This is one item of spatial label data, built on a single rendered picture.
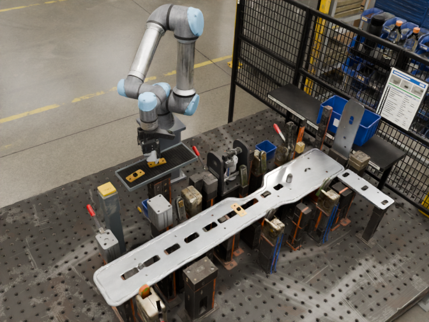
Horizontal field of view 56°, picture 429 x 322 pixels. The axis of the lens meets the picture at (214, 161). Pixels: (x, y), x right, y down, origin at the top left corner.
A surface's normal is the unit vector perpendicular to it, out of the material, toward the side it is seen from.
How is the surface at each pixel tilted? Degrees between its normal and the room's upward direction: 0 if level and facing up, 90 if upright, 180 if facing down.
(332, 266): 0
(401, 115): 90
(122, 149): 0
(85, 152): 0
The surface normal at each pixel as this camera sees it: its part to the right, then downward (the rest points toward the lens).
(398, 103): -0.79, 0.39
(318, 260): 0.04, -0.74
